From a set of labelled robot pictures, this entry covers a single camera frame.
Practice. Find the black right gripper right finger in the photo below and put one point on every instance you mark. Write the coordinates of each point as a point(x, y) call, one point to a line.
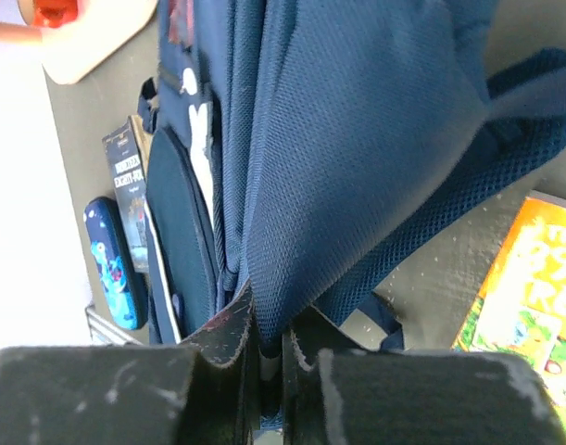
point(335, 392)

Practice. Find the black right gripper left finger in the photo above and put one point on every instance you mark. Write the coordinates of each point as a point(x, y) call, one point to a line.
point(201, 391)

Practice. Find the orange 39-Storey Treehouse book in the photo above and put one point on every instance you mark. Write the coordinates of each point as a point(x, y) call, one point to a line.
point(521, 306)

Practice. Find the navy blue student backpack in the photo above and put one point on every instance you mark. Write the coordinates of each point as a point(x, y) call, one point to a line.
point(304, 149)

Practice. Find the blue dinosaur pencil case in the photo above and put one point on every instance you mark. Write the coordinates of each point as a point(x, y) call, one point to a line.
point(124, 289)

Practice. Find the Nineteen Eighty-Four dark book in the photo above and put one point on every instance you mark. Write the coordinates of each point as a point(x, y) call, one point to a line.
point(127, 151)

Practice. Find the pink three-tier shelf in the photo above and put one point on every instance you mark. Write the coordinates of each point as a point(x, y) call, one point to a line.
point(73, 50)

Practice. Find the orange cup on shelf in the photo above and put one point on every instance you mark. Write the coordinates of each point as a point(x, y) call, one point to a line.
point(54, 13)

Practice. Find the aluminium frame rail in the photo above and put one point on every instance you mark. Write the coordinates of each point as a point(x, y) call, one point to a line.
point(103, 332)

